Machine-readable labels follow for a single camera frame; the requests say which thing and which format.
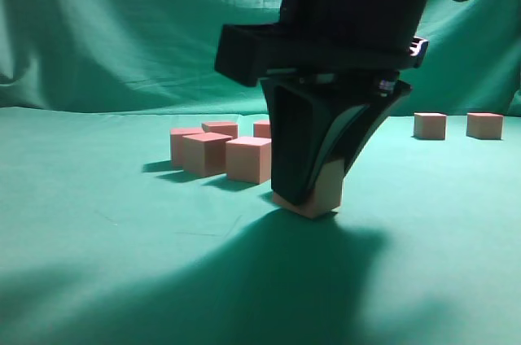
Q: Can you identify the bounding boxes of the pink cube placed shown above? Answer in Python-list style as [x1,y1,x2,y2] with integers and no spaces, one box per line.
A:
[201,121,239,138]
[170,128,204,168]
[253,120,271,138]
[182,132,233,177]

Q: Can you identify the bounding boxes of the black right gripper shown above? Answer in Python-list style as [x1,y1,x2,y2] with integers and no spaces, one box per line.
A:
[214,0,428,205]

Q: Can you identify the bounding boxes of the green cloth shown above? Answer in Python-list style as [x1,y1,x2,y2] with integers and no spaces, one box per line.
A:
[1,0,520,344]

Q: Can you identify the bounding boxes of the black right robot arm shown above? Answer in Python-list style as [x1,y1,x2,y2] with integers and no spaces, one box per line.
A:
[215,0,427,205]

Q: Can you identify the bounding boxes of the pink cube column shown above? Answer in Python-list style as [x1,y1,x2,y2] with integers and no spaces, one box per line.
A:
[466,112,504,140]
[225,137,272,185]
[413,112,447,140]
[272,158,344,219]

